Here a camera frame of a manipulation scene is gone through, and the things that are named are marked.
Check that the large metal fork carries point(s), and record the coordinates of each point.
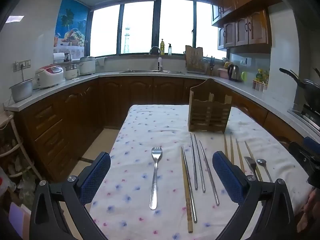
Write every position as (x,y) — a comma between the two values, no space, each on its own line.
(155,177)

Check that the yellow item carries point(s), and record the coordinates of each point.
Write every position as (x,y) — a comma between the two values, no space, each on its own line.
(226,65)

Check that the wooden utensil holder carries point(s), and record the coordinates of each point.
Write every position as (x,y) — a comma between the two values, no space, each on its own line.
(209,110)

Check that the pink container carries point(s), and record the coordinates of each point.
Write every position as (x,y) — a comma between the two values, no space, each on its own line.
(222,73)

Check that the red and white rice cooker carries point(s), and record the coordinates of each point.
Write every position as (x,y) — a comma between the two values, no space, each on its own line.
(48,76)

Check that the steel sink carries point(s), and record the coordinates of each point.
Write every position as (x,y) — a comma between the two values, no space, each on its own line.
(150,71)

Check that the person's right hand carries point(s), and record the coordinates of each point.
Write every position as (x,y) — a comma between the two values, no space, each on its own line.
(313,207)

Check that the floral white tablecloth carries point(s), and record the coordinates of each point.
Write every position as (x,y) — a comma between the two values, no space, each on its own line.
(135,160)

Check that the ceiling light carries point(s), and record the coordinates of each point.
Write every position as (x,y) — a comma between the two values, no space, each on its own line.
(14,19)

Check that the soap dispenser bottle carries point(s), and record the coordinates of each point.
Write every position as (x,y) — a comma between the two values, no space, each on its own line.
(169,50)

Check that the kitchen window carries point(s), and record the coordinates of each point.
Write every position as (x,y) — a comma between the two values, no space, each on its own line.
(140,27)

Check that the yellow oil bottle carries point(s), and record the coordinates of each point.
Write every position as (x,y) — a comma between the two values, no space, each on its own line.
(162,48)

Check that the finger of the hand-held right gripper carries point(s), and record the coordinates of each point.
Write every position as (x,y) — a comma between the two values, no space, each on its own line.
(300,153)

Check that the metal inner pot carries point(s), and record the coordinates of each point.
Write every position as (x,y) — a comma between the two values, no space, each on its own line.
(21,91)

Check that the gas stove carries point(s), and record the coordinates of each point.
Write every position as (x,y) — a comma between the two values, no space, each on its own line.
(306,116)

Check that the grey hanging cloth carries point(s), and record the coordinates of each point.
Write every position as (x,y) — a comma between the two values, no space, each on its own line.
(100,62)

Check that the small wall outlet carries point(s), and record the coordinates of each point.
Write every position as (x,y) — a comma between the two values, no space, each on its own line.
(243,60)

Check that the small metal spoon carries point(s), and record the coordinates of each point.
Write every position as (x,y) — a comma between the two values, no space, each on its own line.
(262,163)

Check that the wooden cabinets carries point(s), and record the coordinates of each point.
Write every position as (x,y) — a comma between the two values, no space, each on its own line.
(245,27)
(75,120)

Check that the small white kitchen appliance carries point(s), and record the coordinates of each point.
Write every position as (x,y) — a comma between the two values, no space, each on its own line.
(71,72)

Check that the metal chopstick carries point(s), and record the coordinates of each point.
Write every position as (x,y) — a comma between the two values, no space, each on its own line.
(194,165)
(189,185)
(209,175)
(200,167)

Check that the wooden lower cabinets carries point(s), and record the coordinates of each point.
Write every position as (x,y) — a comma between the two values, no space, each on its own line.
(75,120)

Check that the knife block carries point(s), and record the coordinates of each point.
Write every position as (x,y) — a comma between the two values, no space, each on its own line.
(195,58)

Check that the range hood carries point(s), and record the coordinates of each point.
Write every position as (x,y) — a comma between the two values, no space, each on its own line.
(302,2)

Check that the wall outlet strip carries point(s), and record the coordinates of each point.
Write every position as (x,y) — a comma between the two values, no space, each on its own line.
(22,64)

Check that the steel electric kettle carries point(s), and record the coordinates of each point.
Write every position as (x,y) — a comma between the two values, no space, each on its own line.
(233,73)

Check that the white kitchen countertop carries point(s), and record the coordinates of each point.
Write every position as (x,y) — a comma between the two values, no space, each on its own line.
(62,85)

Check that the pile of plastic bags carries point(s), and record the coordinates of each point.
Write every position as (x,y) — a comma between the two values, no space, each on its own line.
(10,170)

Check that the small metal fork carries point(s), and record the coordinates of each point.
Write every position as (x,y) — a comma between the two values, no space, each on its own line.
(250,163)

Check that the long wooden chopstick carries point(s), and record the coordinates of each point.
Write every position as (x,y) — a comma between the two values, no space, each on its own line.
(187,205)

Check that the metal faucet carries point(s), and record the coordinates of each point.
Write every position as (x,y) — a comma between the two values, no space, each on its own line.
(159,63)

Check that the wooden upper cabinets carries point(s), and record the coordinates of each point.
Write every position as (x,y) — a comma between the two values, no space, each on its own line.
(245,27)

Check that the black scissors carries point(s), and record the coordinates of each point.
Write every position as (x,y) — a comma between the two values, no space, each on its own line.
(212,63)

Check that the fruit and beach poster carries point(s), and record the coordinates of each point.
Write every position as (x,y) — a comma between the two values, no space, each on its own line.
(72,22)

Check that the black wok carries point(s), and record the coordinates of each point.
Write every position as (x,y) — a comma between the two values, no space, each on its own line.
(308,88)

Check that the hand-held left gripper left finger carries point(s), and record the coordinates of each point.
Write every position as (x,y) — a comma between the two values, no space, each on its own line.
(96,177)

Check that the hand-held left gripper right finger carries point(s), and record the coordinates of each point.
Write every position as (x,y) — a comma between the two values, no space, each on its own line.
(227,177)

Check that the green round item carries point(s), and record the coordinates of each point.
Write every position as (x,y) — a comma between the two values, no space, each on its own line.
(244,75)

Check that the group of condiment bottles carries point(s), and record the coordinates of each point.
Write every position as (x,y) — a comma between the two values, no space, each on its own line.
(260,81)

